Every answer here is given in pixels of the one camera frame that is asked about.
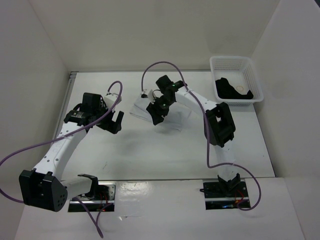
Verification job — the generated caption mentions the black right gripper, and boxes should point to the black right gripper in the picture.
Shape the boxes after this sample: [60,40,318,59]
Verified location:
[146,96,175,126]

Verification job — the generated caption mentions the white skirt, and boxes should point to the white skirt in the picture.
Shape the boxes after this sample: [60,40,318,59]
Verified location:
[129,97,192,131]

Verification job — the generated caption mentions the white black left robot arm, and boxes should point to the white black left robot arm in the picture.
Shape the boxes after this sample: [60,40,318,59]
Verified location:
[19,92,124,212]

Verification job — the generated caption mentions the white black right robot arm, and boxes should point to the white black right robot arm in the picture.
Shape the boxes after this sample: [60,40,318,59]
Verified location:
[146,75,240,197]

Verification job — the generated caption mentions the black skirt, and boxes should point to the black skirt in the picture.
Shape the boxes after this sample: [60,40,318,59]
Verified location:
[215,77,254,100]

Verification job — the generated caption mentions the white plastic laundry basket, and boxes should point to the white plastic laundry basket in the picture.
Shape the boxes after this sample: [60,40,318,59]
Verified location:
[209,56,264,106]

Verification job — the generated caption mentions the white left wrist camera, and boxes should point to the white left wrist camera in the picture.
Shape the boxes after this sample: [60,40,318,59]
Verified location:
[103,92,122,109]

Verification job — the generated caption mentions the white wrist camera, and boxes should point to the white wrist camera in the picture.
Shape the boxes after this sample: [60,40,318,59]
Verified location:
[103,92,122,109]
[140,89,156,103]

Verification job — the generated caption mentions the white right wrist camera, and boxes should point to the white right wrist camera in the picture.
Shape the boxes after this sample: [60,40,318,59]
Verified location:
[140,89,156,103]

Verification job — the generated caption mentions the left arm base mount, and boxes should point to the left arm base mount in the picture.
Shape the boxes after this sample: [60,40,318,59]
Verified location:
[77,180,117,213]

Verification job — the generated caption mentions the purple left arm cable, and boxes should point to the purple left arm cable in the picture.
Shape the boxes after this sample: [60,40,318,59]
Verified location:
[0,80,124,238]

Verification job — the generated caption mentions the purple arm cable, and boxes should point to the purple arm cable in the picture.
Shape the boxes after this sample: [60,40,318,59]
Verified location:
[141,61,263,212]
[0,80,124,238]

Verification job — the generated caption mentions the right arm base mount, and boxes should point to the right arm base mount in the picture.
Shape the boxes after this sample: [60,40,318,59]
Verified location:
[199,180,251,210]

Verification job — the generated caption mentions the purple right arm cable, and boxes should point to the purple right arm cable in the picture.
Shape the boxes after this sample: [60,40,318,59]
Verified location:
[141,61,263,212]

